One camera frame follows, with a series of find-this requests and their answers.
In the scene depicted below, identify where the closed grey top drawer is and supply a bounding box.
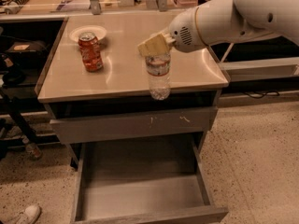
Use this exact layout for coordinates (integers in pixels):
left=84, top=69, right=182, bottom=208
left=50, top=106, right=218, bottom=144

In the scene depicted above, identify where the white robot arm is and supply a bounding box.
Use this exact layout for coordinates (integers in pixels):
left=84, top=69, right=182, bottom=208
left=138, top=0, right=299, bottom=57

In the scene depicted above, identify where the black floor cable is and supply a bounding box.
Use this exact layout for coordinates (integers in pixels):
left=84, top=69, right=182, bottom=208
left=242, top=91, right=280, bottom=99

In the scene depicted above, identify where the white paper plate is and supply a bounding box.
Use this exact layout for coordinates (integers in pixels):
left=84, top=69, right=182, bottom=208
left=69, top=25, right=107, bottom=42

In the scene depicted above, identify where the bottle on floor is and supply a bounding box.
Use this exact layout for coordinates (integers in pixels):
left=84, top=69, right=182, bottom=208
left=22, top=137, right=42, bottom=160

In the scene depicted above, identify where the open grey middle drawer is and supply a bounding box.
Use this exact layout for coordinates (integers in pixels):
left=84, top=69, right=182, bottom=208
left=70, top=134, right=228, bottom=224

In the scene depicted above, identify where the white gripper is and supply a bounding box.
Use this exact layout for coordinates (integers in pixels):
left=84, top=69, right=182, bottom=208
left=137, top=7, right=206, bottom=57

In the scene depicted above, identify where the orange soda can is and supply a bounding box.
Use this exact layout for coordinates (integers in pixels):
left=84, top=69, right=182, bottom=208
left=78, top=33, right=103, bottom=72

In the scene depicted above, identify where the grey drawer cabinet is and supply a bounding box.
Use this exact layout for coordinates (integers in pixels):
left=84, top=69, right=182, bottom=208
left=34, top=10, right=230, bottom=170

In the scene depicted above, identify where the white pole with black tip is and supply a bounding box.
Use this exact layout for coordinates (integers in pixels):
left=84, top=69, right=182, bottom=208
left=220, top=43, right=235, bottom=63

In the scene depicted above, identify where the black tripod leg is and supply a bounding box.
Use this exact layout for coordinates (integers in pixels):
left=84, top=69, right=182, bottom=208
left=0, top=90, right=37, bottom=142

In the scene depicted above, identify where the black bag on shelf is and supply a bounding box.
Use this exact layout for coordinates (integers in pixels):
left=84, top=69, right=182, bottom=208
left=6, top=40, right=48, bottom=68

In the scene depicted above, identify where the clear plastic water bottle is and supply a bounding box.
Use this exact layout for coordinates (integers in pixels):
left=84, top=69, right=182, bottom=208
left=145, top=53, right=171, bottom=101

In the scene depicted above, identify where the white sneaker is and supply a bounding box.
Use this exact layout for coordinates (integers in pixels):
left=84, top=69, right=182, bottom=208
left=5, top=204, right=41, bottom=224

